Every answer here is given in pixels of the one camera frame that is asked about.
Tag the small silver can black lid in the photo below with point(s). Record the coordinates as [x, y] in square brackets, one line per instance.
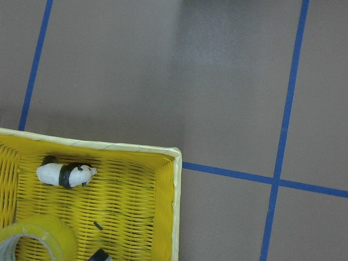
[100, 255]

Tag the yellow tape roll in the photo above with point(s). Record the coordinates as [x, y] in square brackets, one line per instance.
[40, 237]

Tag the small black debris piece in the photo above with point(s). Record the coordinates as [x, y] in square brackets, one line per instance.
[98, 226]

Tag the black and white panda figurine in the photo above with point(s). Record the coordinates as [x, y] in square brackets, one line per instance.
[68, 176]

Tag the yellow woven plastic basket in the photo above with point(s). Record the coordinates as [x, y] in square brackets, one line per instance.
[135, 196]

